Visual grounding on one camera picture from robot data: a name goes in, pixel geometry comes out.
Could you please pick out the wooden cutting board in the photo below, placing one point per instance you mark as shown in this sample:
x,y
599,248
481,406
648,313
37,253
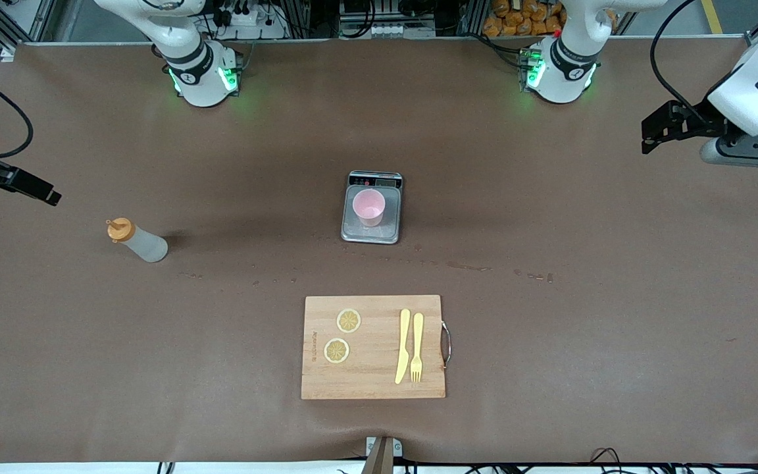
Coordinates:
x,y
372,375

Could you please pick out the orange snack bag pile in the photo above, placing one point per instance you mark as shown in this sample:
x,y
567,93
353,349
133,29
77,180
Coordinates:
x,y
517,20

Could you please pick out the yellow plastic fork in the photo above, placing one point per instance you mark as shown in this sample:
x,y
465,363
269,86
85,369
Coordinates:
x,y
417,336

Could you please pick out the silver digital kitchen scale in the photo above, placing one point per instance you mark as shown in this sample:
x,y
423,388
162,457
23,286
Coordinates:
x,y
389,230

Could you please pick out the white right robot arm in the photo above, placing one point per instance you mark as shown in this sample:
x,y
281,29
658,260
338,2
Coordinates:
x,y
201,92

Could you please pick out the yellow plastic knife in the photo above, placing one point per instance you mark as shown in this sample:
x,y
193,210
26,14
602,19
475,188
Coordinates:
x,y
403,349

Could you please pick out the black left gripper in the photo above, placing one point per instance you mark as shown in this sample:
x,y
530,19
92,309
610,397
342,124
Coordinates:
x,y
693,116

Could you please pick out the pink plastic cup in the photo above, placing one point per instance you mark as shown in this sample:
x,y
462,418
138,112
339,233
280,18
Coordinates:
x,y
369,207

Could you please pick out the brown table mat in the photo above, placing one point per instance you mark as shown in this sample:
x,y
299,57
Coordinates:
x,y
155,362

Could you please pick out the yellow lemon slice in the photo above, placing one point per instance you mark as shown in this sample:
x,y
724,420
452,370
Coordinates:
x,y
337,350
349,320

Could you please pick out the aluminium table frame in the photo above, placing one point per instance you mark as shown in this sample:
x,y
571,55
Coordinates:
x,y
326,39

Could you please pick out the white power strip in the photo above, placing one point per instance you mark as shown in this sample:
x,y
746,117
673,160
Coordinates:
x,y
399,30
254,26

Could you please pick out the translucent sauce bottle orange cap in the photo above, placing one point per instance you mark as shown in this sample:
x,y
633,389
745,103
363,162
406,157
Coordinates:
x,y
145,245

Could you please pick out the camera mount post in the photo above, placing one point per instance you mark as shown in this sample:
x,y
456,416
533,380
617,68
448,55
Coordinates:
x,y
379,461

